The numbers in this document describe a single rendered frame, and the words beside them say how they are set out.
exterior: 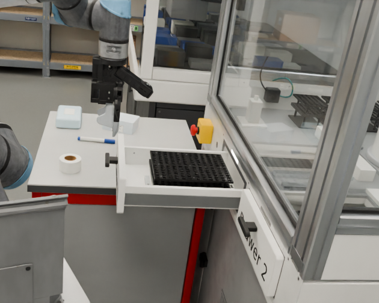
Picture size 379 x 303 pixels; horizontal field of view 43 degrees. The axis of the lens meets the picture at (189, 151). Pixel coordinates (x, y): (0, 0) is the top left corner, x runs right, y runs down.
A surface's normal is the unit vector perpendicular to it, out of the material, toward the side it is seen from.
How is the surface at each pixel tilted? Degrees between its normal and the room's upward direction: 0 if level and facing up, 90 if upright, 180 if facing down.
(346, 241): 90
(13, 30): 90
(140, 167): 0
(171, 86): 90
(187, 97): 90
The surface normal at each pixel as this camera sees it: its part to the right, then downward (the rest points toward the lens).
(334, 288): 0.14, 0.43
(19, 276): 0.43, 0.43
